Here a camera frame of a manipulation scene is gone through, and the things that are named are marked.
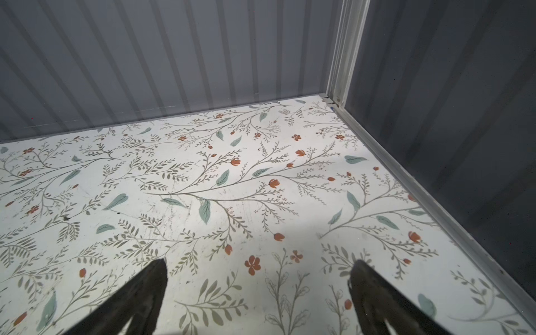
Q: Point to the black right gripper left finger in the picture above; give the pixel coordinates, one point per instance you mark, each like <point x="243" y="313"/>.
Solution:
<point x="137" y="305"/>

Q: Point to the aluminium corner frame post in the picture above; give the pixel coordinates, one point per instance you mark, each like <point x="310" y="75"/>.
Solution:
<point x="349" y="35"/>

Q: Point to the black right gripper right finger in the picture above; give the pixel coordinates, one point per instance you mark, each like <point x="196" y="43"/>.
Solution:
<point x="379" y="306"/>

